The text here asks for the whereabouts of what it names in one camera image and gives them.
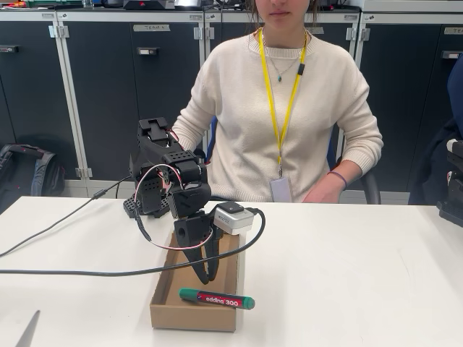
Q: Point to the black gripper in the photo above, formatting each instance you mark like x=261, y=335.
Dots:
x=192, y=228

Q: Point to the green edding 300 marker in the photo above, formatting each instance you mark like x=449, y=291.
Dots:
x=217, y=300

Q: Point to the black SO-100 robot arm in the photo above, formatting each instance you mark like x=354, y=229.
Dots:
x=181, y=162

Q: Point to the person's left forearm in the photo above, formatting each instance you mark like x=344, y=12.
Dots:
x=356, y=166

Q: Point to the person's right forearm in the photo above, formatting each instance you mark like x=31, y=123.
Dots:
x=184, y=133

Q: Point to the idle black robot arm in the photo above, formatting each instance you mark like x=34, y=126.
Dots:
x=454, y=170

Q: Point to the person in cream sweater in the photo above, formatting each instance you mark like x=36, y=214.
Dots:
x=235, y=108

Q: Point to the person in dark blue clothes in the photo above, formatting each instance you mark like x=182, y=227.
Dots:
x=455, y=94

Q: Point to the person's left hand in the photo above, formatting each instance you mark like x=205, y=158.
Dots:
x=323, y=191

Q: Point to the brown cardboard box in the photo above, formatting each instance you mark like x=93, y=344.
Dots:
x=191, y=314

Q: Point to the white ID badge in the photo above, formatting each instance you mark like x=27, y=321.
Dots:
x=281, y=189

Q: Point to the purple wristband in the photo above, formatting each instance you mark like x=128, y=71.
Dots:
x=341, y=179

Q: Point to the blue chair with black armrests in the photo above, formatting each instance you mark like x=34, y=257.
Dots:
x=372, y=188

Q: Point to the dark grey backpack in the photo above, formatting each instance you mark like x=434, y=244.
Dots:
x=36, y=173

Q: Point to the grey flat strip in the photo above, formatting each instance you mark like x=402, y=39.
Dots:
x=29, y=332

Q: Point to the small black clip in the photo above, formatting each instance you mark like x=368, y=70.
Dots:
x=300, y=69

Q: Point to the grey tape label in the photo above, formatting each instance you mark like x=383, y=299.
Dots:
x=454, y=30
x=151, y=27

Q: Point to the black device with red logo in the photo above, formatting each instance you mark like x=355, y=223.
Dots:
x=148, y=4

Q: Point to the clear glass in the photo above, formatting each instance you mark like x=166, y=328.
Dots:
x=89, y=3

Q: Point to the green box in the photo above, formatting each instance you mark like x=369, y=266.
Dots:
x=54, y=3

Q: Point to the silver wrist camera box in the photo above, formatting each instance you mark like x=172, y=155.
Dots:
x=233, y=218

